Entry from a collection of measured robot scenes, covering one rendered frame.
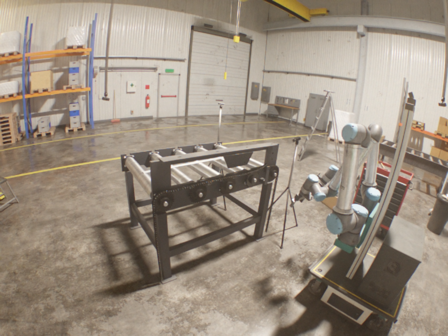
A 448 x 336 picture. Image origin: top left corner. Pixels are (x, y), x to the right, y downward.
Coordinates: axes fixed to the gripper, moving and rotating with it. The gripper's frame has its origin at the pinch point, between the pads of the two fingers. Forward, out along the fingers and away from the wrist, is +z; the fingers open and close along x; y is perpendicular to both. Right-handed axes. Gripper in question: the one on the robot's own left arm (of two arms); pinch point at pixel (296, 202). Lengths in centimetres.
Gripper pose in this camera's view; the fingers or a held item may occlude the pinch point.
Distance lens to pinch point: 202.8
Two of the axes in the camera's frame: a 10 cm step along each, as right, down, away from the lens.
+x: -8.6, 2.3, -4.6
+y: -4.8, -6.8, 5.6
